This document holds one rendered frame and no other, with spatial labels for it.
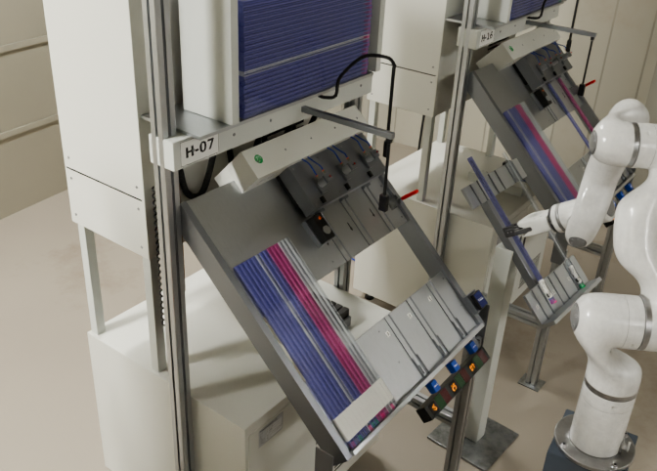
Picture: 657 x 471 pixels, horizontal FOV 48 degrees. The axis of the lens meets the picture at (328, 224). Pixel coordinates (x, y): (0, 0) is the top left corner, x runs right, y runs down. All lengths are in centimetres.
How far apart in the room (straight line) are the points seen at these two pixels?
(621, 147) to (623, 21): 307
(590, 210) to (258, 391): 101
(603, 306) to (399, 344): 57
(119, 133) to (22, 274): 215
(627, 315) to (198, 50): 110
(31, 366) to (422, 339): 180
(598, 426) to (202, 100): 119
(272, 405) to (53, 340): 157
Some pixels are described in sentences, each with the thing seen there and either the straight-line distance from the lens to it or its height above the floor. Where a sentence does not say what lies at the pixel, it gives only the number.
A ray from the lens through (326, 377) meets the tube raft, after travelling 181.
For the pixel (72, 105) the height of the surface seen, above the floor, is 136.
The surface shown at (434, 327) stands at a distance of 213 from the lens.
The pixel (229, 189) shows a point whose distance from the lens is 188.
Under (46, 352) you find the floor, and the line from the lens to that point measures 338.
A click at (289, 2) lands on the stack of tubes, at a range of 181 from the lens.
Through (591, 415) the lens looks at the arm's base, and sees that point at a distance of 188.
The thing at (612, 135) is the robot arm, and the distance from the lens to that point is 172.
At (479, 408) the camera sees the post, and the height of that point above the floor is 17.
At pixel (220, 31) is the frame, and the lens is 168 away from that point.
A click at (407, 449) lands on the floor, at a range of 286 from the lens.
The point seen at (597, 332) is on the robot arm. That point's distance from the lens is 172.
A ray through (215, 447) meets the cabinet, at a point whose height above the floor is 49.
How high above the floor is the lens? 200
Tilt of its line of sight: 28 degrees down
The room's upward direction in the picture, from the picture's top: 3 degrees clockwise
